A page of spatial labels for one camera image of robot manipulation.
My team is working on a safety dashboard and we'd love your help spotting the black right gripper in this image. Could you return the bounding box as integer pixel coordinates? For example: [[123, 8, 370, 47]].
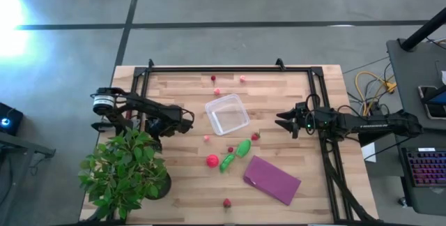
[[274, 102, 337, 139]]

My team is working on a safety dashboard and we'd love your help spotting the red toy tomato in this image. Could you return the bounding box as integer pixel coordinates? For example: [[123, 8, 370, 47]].
[[206, 153, 220, 169]]

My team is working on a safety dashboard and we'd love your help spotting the large green toy pepper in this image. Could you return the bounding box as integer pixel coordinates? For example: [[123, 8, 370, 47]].
[[235, 139, 252, 159]]

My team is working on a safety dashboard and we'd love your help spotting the clear plastic tupperware container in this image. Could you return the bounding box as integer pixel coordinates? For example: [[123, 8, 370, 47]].
[[204, 93, 251, 137]]

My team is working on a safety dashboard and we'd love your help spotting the purple folded cloth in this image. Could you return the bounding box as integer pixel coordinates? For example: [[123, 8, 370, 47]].
[[243, 155, 302, 206]]

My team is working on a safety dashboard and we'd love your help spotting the slim green toy pea pod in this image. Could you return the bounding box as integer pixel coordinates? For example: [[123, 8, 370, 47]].
[[219, 153, 236, 174]]

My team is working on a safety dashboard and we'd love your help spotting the black plant pot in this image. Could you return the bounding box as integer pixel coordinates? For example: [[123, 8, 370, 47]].
[[144, 172, 173, 201]]

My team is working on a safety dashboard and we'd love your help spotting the green leafy plant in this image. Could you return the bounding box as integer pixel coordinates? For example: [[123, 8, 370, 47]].
[[77, 127, 169, 221]]

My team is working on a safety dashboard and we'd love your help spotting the white paper sheet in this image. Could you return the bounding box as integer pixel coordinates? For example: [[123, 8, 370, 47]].
[[361, 142, 377, 163]]

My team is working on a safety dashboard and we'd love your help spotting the grey side desk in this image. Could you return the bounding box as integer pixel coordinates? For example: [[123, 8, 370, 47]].
[[385, 38, 446, 131]]

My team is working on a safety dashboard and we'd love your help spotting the phone with tan case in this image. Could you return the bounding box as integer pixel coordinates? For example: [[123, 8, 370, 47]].
[[417, 85, 446, 121]]

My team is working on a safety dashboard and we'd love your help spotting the backlit computer keyboard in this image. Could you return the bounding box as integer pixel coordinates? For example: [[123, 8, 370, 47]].
[[406, 150, 446, 188]]

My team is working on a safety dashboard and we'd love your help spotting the blue screen device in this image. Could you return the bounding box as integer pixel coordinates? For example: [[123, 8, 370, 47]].
[[424, 85, 446, 105]]

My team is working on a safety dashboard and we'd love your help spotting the dark side table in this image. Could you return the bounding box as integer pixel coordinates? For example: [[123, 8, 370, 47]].
[[0, 131, 56, 225]]

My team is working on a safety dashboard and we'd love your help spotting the black round pole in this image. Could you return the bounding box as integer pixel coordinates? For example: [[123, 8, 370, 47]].
[[399, 8, 446, 52]]

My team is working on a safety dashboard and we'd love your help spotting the black box with blue light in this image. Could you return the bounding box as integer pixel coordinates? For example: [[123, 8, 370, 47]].
[[0, 102, 24, 136]]

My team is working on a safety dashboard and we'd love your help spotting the black aluminium table frame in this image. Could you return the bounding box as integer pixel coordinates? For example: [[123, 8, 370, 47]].
[[128, 66, 379, 226]]

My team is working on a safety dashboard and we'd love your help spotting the black side bracket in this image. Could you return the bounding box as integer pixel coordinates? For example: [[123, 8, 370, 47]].
[[91, 121, 116, 133]]

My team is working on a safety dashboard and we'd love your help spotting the yellow cable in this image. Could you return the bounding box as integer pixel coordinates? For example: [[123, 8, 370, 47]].
[[354, 71, 398, 117]]

